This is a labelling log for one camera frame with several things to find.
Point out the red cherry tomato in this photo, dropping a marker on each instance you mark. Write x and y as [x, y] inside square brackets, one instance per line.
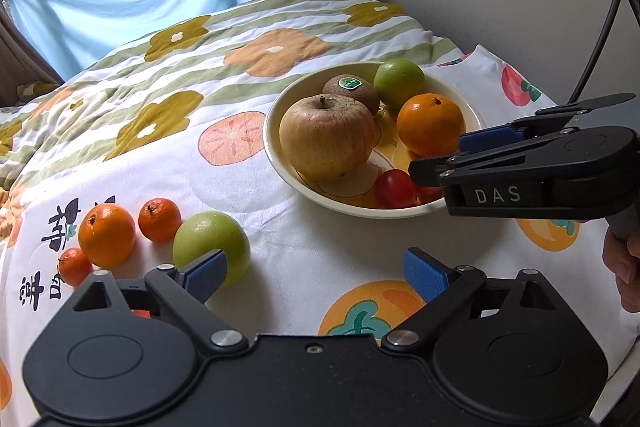
[428, 195]
[394, 189]

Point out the green apple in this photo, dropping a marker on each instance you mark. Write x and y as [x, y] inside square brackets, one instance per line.
[398, 80]
[213, 231]

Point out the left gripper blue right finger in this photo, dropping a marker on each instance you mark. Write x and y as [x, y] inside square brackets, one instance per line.
[445, 291]

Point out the large orange back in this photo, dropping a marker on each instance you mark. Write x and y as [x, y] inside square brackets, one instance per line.
[107, 235]

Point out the wrinkled red-yellow apple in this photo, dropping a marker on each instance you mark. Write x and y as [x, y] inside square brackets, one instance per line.
[326, 137]

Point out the white persimmon print cloth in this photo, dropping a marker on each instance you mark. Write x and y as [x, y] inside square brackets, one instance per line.
[311, 270]

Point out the brown kiwi with sticker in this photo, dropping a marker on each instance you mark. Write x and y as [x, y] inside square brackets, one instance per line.
[354, 87]

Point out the floral striped quilt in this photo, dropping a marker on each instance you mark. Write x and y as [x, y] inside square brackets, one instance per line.
[182, 76]

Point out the floral pillow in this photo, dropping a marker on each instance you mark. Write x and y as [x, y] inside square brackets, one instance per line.
[27, 92]

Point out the large orange front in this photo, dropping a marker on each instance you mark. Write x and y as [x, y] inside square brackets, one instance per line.
[430, 125]

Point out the brown curtain left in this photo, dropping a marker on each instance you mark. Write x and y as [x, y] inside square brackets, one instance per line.
[20, 63]

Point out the small mandarin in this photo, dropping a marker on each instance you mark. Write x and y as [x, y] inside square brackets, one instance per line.
[74, 266]
[159, 219]

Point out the red cherry tomato hidden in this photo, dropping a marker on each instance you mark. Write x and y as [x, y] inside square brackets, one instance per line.
[142, 313]

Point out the large orange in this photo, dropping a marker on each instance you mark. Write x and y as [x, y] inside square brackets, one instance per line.
[430, 125]
[107, 235]

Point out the right hand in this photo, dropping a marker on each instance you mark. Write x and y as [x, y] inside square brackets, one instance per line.
[622, 258]

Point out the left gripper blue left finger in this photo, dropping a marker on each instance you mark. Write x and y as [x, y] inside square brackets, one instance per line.
[182, 294]

